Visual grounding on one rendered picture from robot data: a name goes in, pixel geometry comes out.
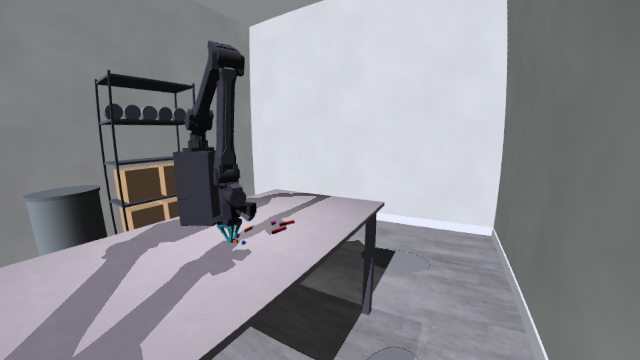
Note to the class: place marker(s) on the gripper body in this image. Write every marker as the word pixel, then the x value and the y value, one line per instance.
pixel 223 221

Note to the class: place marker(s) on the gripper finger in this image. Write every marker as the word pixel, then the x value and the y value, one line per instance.
pixel 236 230
pixel 231 231

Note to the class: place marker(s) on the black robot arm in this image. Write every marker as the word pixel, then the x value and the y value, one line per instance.
pixel 200 117

